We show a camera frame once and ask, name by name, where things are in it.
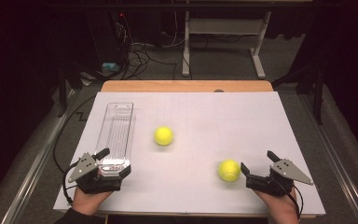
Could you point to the white metal table frame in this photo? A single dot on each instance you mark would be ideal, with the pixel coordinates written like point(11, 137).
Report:
point(227, 26)

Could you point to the person's right hand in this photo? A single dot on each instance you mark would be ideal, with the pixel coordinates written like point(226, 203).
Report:
point(278, 205)

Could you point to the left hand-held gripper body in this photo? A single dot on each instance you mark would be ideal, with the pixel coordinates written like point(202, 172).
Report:
point(88, 179)

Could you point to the clear plastic long container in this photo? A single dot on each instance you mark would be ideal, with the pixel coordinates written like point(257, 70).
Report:
point(116, 137)

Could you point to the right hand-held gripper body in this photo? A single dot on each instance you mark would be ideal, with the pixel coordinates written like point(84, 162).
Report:
point(279, 182)

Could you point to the person's left hand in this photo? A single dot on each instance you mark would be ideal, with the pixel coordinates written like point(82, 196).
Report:
point(88, 201)

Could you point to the aluminium floor rail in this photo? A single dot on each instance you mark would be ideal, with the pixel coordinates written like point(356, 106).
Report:
point(34, 168)
point(338, 155)

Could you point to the small teal object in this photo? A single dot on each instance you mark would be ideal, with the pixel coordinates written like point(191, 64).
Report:
point(110, 66)

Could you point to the dark computer tower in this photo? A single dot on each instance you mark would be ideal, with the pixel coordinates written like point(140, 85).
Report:
point(112, 34)

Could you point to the white board sheet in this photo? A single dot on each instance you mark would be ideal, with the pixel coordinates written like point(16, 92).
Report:
point(205, 124)

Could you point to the yellow tennis ball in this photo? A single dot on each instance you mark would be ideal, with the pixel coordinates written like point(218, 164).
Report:
point(163, 136)
point(229, 170)

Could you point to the black metal stand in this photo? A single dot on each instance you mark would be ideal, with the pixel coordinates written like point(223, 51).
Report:
point(62, 93)

